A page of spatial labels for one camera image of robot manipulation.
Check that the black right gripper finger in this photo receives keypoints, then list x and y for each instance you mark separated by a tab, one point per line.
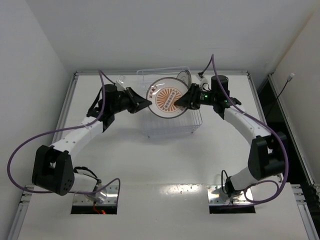
190	107
187	99

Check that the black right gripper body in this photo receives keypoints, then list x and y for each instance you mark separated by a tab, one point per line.
195	96

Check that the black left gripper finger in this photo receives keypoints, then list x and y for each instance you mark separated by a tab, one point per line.
137	108
137	100

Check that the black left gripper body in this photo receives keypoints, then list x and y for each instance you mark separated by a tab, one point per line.
132	100

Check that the white plate flower outline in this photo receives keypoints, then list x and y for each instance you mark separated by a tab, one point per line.
183	76

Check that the orange sunburst plate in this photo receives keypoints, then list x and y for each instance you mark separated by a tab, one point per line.
163	93

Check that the dark green rimmed plate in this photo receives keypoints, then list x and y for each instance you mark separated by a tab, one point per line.
189	78

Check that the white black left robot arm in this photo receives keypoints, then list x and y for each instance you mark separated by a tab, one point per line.
54	168

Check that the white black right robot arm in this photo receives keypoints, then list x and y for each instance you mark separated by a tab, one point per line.
267	156

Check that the white wire dish rack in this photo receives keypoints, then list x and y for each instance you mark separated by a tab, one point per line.
154	126

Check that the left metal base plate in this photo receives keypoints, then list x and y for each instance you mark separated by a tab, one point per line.
107	197

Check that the metal base plate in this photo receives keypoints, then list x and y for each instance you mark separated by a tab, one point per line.
217	198
107	197

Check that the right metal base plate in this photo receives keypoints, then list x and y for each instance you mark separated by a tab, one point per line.
217	198

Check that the black cable white plug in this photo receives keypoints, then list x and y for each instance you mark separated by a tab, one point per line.
289	78

